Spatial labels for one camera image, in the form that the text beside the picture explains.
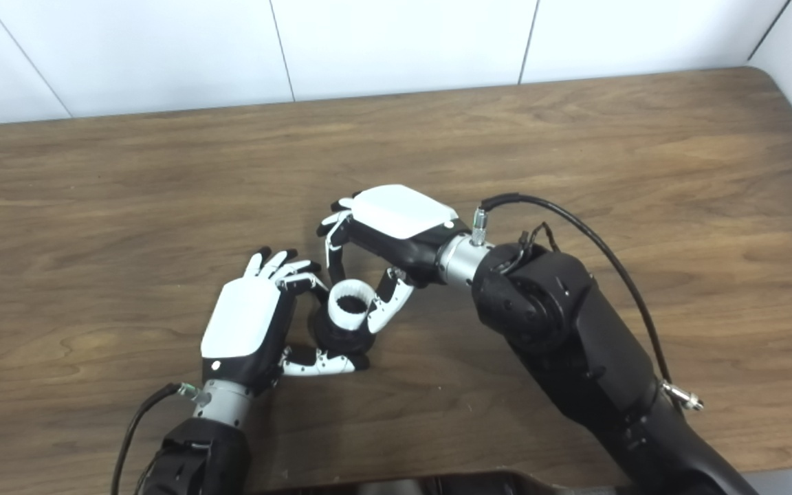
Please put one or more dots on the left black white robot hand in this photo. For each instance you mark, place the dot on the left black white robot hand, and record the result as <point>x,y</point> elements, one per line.
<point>245,316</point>

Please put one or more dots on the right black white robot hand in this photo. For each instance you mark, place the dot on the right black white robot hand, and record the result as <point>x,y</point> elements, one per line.
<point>403,210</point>

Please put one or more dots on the round black plastic part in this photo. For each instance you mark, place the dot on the round black plastic part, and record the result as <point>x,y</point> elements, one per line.
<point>337,338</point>

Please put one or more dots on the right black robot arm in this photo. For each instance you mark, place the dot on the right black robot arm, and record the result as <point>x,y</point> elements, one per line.
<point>575,337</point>

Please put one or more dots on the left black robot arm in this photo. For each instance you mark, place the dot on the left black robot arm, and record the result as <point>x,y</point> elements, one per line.
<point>196,460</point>

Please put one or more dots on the black robot torso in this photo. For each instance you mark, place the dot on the black robot torso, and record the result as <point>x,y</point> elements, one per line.
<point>437,485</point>

